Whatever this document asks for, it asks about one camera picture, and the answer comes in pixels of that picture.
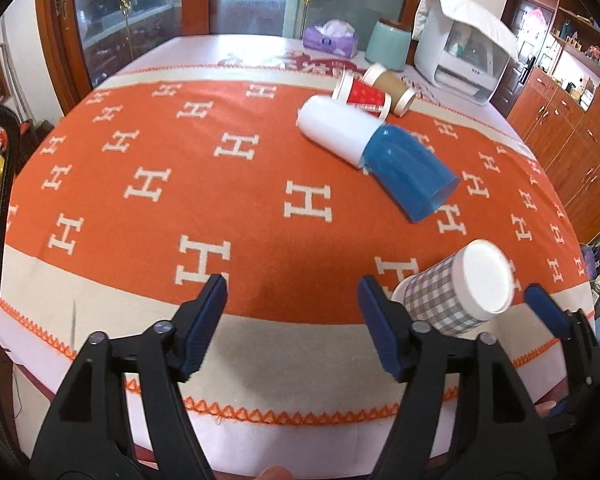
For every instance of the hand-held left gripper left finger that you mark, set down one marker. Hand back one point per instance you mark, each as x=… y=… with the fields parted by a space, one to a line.
x=206 y=320

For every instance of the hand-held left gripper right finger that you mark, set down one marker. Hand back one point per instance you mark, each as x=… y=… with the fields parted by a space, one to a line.
x=380 y=327

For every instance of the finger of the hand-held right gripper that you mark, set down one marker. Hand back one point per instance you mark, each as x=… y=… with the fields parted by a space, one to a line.
x=547 y=307

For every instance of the grey checked paper cup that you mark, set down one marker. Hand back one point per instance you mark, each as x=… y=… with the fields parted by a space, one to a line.
x=437 y=292

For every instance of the blue plastic cup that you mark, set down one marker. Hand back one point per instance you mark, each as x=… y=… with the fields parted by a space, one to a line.
x=410 y=170

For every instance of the white plastic cup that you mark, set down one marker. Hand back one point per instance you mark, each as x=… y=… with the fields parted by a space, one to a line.
x=335 y=127

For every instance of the red paper cup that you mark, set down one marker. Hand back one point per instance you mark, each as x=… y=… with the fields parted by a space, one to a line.
x=365 y=96

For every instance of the brown paper cup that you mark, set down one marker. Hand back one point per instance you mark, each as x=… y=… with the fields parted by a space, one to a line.
x=390 y=85

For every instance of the person's left hand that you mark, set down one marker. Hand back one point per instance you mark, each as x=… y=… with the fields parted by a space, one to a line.
x=275 y=473

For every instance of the orange printed blanket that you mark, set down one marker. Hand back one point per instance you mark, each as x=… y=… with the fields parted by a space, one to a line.
x=180 y=150

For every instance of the white countertop appliance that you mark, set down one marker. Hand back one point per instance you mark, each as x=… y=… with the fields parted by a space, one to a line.
x=460 y=45

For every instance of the teal ceramic jar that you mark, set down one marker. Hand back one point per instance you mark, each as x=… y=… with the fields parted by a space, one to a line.
x=387 y=45

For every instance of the purple tissue pack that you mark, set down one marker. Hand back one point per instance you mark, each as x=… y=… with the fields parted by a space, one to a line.
x=327 y=40

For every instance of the wooden glass door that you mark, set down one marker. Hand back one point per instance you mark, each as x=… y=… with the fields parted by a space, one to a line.
x=105 y=45

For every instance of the wooden wall cabinet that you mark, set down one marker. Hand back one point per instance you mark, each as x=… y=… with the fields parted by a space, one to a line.
x=570 y=125

